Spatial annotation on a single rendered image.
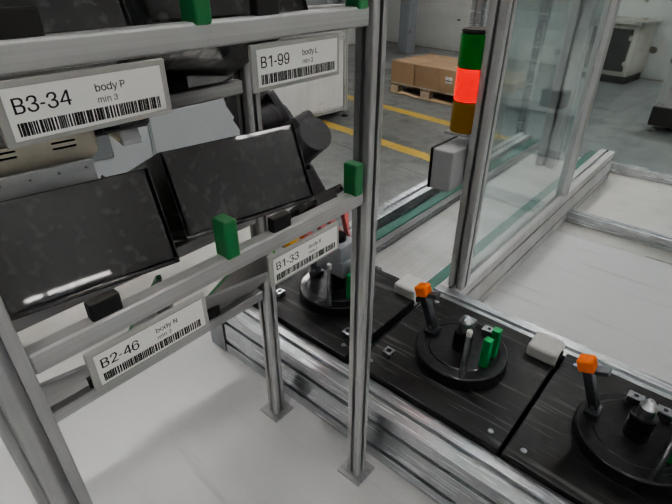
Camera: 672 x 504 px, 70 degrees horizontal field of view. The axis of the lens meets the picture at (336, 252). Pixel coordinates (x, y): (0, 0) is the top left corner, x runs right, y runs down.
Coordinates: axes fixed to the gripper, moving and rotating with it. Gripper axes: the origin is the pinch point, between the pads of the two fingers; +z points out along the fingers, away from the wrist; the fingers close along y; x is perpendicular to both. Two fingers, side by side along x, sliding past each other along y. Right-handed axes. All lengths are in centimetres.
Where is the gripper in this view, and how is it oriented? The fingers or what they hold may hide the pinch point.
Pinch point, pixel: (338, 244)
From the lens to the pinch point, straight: 84.4
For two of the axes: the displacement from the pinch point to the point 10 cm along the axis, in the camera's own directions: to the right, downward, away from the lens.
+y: 6.5, -4.0, 6.5
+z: 4.9, 8.7, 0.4
